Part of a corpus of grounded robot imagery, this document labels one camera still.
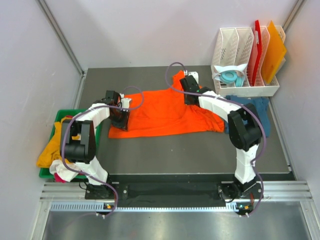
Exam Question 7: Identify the magenta t-shirt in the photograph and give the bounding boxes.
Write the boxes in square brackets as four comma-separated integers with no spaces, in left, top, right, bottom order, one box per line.
[53,172,66,183]

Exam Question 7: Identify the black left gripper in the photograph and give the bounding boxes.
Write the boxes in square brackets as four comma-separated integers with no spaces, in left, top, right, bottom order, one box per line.
[109,107,130,131]

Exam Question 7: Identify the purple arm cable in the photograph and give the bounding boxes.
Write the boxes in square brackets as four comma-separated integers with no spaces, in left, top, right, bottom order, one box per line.
[165,61,268,217]
[60,85,145,218]

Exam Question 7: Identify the red plastic folder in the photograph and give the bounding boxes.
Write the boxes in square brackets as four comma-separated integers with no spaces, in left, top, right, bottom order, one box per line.
[250,20,262,86]

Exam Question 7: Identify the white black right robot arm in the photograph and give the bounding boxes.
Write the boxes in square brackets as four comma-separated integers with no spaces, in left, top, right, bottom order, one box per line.
[180,75,263,201]

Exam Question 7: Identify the folded blue t-shirt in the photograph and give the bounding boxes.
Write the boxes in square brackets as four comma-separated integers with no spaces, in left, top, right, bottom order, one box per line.
[225,95,271,138]

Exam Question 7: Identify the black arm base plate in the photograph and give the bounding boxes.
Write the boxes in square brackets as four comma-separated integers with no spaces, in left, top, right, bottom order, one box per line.
[84,172,263,207]

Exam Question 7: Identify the orange plastic folder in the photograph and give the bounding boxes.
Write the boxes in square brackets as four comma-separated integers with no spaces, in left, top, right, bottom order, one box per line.
[261,20,287,85]

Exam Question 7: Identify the green plastic bin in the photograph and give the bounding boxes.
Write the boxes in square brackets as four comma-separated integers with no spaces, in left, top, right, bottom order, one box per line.
[39,109,102,179]

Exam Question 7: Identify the white plastic file organizer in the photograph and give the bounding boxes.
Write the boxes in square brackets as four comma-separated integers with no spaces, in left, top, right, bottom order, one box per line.
[211,26,285,98]

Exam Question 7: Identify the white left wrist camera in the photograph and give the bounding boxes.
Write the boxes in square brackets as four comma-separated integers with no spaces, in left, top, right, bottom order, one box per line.
[120,93,132,109]

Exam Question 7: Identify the white t-shirt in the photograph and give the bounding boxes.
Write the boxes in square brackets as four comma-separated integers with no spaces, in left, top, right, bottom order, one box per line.
[49,159,80,182]

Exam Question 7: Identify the white slotted cable duct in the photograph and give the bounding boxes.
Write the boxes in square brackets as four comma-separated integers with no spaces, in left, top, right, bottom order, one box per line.
[50,201,253,213]

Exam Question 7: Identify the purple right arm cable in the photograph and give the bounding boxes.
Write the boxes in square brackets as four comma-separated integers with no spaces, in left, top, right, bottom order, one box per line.
[165,61,268,217]

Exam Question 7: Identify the mustard yellow t-shirt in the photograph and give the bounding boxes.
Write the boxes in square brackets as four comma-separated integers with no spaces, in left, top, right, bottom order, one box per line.
[36,115,72,169]

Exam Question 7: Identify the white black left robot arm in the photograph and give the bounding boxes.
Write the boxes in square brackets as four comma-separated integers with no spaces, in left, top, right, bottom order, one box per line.
[60,90,132,200]

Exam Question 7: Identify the aluminium frame rail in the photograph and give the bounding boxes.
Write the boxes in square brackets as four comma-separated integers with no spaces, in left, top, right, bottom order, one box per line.
[40,181,313,202]

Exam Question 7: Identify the orange t-shirt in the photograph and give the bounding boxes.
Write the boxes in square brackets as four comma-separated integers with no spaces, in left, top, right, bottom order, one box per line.
[107,70,226,139]

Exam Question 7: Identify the teal headphones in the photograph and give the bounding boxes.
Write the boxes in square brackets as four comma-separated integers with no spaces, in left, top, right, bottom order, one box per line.
[219,70,245,87]

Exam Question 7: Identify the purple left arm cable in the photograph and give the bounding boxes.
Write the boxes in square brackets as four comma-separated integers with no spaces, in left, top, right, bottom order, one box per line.
[60,85,145,218]

